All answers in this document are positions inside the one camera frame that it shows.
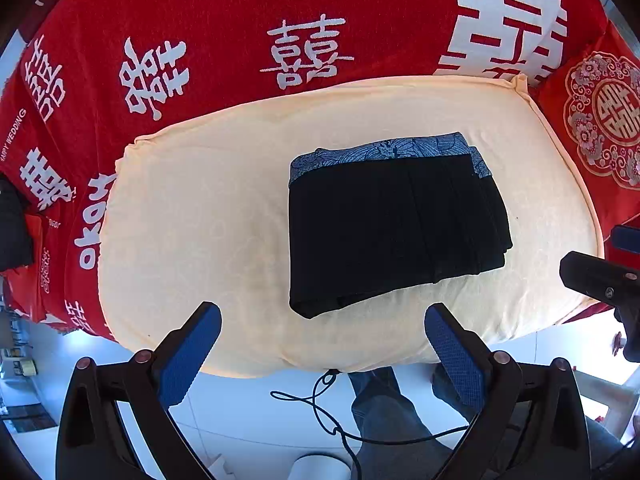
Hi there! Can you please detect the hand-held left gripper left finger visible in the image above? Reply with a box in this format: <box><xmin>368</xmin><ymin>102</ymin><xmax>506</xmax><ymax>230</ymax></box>
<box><xmin>55</xmin><ymin>301</ymin><xmax>223</xmax><ymax>480</ymax></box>

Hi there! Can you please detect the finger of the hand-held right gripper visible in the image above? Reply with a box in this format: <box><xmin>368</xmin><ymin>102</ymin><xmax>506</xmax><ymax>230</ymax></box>
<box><xmin>611</xmin><ymin>225</ymin><xmax>640</xmax><ymax>254</ymax></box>
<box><xmin>559</xmin><ymin>251</ymin><xmax>640</xmax><ymax>363</ymax></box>

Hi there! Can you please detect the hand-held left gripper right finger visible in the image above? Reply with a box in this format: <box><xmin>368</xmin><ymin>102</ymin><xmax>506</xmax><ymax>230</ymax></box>
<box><xmin>424</xmin><ymin>302</ymin><xmax>593</xmax><ymax>480</ymax></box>

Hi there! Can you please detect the black pants patterned blue waistband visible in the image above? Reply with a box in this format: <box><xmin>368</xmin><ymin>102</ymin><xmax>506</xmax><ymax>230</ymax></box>
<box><xmin>288</xmin><ymin>131</ymin><xmax>514</xmax><ymax>320</ymax></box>

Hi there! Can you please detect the person's left leg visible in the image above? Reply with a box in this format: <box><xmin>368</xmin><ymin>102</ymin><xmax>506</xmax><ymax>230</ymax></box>
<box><xmin>346</xmin><ymin>366</ymin><xmax>437</xmax><ymax>480</ymax></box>

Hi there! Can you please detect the cream cloth mat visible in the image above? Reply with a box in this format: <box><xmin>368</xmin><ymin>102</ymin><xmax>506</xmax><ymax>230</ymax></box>
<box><xmin>97</xmin><ymin>74</ymin><xmax>608</xmax><ymax>380</ymax></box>

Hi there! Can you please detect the red floral cushion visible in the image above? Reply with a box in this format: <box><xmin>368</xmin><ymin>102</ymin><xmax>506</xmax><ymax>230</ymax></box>
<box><xmin>527</xmin><ymin>20</ymin><xmax>640</xmax><ymax>261</ymax></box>

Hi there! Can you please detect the white round object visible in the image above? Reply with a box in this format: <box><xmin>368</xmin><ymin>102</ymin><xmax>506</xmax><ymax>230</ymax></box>
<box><xmin>289</xmin><ymin>452</ymin><xmax>352</xmax><ymax>480</ymax></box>

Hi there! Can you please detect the storage shelf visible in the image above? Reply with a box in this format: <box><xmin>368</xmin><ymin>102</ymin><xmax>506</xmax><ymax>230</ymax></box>
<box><xmin>0</xmin><ymin>310</ymin><xmax>57</xmax><ymax>433</ymax></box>

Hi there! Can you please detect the dark cloth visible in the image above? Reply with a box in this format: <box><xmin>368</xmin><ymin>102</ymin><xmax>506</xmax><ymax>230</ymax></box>
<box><xmin>0</xmin><ymin>175</ymin><xmax>37</xmax><ymax>274</ymax></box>

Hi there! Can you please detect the red printed blanket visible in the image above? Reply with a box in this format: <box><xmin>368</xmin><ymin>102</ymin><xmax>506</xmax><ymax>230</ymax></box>
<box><xmin>0</xmin><ymin>0</ymin><xmax>617</xmax><ymax>346</ymax></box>

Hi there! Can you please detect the black cable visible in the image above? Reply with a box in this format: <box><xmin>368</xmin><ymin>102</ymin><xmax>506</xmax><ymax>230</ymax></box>
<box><xmin>270</xmin><ymin>368</ymin><xmax>472</xmax><ymax>463</ymax></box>

